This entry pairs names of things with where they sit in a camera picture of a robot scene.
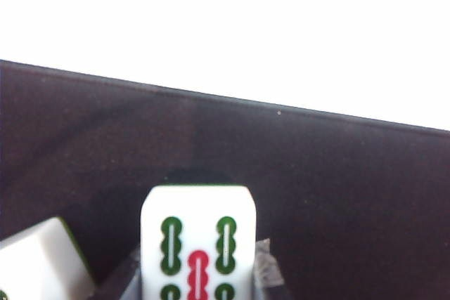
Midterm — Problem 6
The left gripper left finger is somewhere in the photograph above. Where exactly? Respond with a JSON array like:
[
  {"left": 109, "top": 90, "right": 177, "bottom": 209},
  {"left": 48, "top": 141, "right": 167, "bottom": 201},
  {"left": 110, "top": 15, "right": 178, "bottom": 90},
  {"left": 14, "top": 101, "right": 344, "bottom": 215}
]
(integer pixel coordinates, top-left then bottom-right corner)
[{"left": 93, "top": 247, "right": 143, "bottom": 300}]

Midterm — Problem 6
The black fabric desk mat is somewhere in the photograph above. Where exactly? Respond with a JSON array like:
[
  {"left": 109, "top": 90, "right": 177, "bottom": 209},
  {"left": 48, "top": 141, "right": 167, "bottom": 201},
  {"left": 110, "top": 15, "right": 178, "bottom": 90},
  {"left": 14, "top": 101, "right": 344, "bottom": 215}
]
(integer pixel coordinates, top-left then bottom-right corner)
[{"left": 0, "top": 59, "right": 450, "bottom": 300}]

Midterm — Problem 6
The five bamboo mahjong tile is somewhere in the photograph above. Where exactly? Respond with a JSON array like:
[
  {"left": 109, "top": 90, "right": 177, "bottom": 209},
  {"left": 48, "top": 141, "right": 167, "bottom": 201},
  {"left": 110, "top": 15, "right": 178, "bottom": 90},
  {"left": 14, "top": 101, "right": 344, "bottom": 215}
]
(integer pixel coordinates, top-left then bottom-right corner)
[{"left": 139, "top": 183, "right": 258, "bottom": 300}]

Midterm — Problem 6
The white green-backed mahjong tile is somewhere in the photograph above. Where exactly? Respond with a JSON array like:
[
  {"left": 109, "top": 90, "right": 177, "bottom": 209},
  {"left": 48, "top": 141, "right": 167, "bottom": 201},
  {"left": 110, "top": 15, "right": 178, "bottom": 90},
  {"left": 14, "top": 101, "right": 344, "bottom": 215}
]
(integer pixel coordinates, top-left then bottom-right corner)
[{"left": 0, "top": 216, "right": 96, "bottom": 300}]

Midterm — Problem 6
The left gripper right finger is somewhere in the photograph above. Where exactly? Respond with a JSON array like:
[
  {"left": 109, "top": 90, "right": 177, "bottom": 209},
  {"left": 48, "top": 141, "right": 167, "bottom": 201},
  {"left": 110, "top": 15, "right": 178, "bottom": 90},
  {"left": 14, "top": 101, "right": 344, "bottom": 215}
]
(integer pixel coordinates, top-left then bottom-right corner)
[{"left": 252, "top": 238, "right": 293, "bottom": 300}]

